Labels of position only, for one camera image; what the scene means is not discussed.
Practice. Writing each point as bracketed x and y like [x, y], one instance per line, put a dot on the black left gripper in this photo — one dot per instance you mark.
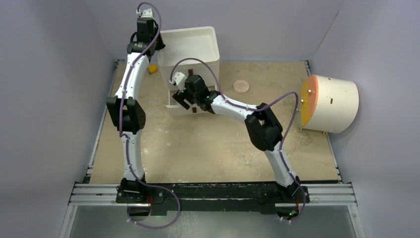
[162, 44]

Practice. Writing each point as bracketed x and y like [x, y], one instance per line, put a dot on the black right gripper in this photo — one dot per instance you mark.
[180, 97]

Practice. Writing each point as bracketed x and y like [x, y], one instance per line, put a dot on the white three-drawer organizer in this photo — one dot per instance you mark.
[189, 51]

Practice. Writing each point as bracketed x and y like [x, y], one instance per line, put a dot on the round beige coaster disc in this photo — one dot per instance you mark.
[241, 86]

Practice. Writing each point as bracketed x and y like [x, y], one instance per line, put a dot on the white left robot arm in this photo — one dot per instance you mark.
[126, 113]

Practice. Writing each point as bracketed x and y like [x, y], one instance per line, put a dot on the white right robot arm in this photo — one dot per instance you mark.
[264, 129]

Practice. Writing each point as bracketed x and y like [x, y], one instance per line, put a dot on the yellow grey small block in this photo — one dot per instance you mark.
[152, 69]

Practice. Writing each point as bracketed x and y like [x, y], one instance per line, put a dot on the white cylindrical bin orange lid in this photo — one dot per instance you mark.
[327, 104]

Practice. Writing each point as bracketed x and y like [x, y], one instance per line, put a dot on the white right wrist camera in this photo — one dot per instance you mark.
[178, 79]

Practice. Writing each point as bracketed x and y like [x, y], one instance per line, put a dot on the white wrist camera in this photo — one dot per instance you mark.
[178, 79]
[146, 13]

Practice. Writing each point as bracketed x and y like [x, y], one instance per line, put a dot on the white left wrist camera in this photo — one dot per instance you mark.
[146, 13]

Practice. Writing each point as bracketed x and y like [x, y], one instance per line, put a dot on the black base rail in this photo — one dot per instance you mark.
[224, 206]

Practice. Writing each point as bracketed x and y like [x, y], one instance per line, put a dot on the aluminium table edge rail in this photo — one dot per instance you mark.
[260, 192]

